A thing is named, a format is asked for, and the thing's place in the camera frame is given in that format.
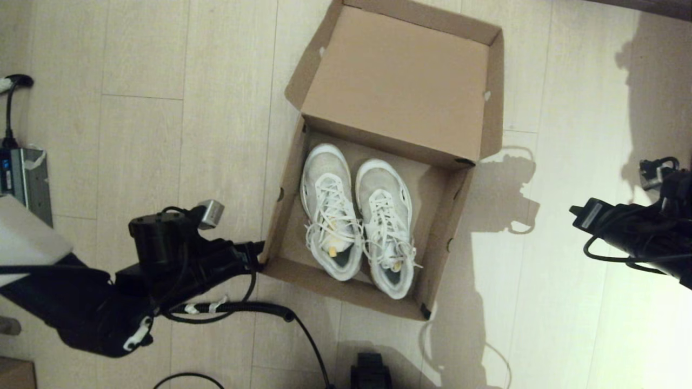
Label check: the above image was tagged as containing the thin black looped cable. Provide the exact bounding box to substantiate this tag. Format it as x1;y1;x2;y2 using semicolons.
153;372;225;389

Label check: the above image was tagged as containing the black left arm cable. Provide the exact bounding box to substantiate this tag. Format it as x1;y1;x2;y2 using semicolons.
161;269;258;325

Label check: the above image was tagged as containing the small brown cardboard box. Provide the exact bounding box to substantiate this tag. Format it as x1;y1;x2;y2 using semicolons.
0;357;38;389

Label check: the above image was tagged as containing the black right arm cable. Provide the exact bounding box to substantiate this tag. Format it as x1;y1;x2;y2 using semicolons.
583;213;692;266

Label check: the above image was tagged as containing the white lace-up sneaker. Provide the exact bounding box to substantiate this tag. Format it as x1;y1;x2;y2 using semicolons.
300;143;365;282
354;158;423;300

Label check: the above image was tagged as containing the thin white floor cable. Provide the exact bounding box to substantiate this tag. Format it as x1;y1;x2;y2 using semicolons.
422;319;513;389

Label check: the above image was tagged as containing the black plug with cable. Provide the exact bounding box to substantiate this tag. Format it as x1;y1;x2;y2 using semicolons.
0;75;35;149

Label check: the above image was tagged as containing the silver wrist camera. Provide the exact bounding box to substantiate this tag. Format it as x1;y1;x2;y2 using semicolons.
639;157;681;191
197;199;225;231

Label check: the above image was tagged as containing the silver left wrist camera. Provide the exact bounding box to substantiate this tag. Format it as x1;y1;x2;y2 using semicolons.
197;199;225;231

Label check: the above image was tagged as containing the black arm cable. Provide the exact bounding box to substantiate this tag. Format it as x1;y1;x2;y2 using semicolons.
583;213;692;266
161;269;258;325

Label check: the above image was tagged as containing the black corrugated cable conduit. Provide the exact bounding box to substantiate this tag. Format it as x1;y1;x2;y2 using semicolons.
168;301;335;389

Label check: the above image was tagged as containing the brown cardboard shoe box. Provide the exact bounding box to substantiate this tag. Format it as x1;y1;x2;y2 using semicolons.
258;0;505;321

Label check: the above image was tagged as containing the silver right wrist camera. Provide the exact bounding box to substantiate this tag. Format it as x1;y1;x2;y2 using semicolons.
639;157;681;191

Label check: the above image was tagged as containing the grey power supply box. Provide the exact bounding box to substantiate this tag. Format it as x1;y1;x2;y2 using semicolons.
0;147;54;227

